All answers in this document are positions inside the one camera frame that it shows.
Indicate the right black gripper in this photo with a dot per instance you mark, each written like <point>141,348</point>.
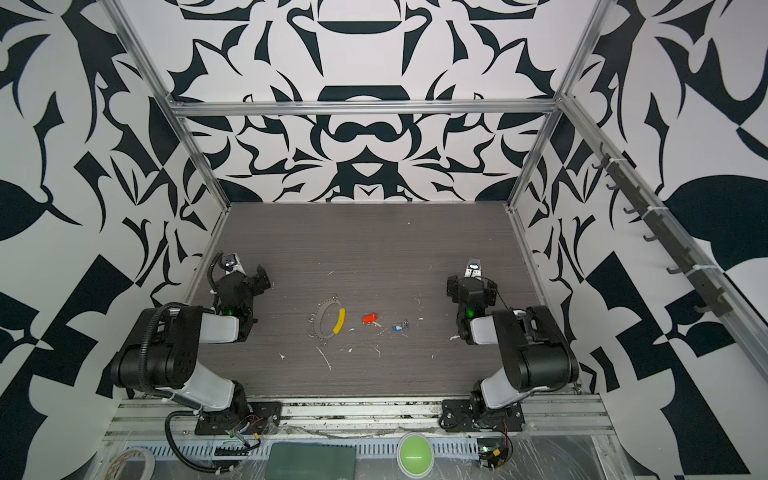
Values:
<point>456,289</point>

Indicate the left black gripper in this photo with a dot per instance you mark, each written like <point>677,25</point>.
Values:
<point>257,287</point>

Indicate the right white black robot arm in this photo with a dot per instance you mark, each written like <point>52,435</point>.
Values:
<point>535,357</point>

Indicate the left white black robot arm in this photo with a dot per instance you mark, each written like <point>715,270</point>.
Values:
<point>160,357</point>

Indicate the small circuit board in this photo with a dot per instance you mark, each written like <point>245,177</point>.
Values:
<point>494,452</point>

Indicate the green round button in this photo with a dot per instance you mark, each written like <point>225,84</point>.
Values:
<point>415,456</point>

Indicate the dark green pad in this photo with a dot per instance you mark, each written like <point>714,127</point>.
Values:
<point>310,461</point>

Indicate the white tape roll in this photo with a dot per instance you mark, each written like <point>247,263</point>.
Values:
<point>133,460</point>

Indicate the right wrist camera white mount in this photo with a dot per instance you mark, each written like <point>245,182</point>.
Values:
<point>473,268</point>

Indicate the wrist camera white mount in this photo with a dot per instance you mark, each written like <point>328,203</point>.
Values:
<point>473,268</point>
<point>230,263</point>

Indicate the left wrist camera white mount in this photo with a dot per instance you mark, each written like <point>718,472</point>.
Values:
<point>230,263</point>

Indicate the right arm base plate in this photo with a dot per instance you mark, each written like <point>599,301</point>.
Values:
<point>466,415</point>

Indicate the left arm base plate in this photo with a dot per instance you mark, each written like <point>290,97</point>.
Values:
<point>257,418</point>

